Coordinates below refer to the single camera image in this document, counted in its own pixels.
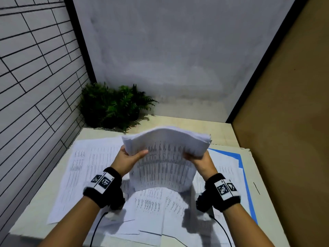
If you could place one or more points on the person's left hand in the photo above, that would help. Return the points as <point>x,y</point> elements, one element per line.
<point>122,162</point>

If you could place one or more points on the person's right hand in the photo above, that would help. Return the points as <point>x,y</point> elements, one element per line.
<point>204,165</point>

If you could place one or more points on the person's right thumb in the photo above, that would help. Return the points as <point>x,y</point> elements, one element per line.
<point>191,157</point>

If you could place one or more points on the person's left thumb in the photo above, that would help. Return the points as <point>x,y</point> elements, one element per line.
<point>138,154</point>

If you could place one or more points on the stack of printed paper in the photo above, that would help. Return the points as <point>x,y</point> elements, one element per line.
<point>164,162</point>

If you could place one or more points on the person's left forearm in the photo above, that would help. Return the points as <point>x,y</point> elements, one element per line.
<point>72,223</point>

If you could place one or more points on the person's right forearm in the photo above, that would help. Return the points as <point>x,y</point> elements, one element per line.
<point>244,226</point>

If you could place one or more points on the green fern plant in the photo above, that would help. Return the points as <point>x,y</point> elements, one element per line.
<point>113,106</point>

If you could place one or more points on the blue folder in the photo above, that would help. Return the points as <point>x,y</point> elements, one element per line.
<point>244,172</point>

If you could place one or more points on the spread of loose printed sheets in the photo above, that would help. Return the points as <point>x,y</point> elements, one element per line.
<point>77,177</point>

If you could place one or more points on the black wrist camera band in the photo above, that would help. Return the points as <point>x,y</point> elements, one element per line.
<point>221,192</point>
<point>104,187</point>

